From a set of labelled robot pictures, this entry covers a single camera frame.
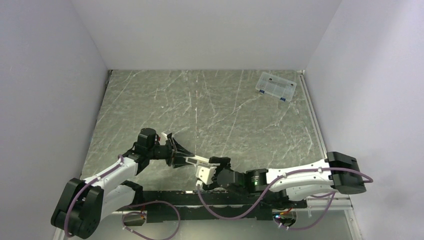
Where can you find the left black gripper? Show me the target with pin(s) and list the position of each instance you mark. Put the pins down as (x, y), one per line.
(178, 161)

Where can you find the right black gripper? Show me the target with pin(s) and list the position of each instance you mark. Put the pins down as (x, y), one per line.
(224, 162)

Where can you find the white remote control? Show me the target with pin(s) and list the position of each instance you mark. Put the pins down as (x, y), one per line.
(197, 160)

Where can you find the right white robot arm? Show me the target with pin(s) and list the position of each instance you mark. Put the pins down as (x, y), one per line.
(337, 172)

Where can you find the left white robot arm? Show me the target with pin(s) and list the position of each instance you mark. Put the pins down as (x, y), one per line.
(85, 202)

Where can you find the clear plastic organizer box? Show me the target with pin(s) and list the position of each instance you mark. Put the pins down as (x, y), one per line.
(276, 86)

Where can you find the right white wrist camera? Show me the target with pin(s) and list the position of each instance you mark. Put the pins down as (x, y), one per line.
(205, 174)

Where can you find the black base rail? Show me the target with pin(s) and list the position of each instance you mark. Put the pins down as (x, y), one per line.
(221, 202)

